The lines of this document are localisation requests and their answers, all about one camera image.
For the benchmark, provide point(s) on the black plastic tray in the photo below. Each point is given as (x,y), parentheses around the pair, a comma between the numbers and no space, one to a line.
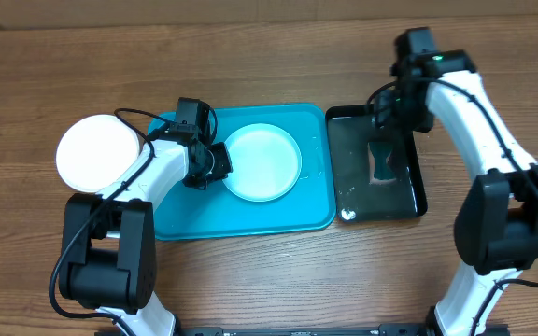
(350,129)

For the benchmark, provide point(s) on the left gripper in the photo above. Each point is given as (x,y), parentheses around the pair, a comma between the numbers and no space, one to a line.
(224,166)

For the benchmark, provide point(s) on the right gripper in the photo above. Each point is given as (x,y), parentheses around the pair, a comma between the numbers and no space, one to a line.
(389,116)

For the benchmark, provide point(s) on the green scrubbing sponge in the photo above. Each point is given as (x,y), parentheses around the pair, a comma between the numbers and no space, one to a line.
(379,170)

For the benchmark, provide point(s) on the light blue plate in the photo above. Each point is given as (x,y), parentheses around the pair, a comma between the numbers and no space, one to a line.
(266,162)

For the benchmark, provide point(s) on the white plate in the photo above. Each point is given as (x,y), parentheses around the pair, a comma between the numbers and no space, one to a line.
(94,152)

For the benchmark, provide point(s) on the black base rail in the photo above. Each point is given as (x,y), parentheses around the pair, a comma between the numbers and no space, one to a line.
(382,330)

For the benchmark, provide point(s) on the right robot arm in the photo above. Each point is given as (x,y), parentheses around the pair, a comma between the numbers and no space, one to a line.
(496,229)

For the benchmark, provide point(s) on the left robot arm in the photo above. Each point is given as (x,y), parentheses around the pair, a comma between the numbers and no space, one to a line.
(107,267)

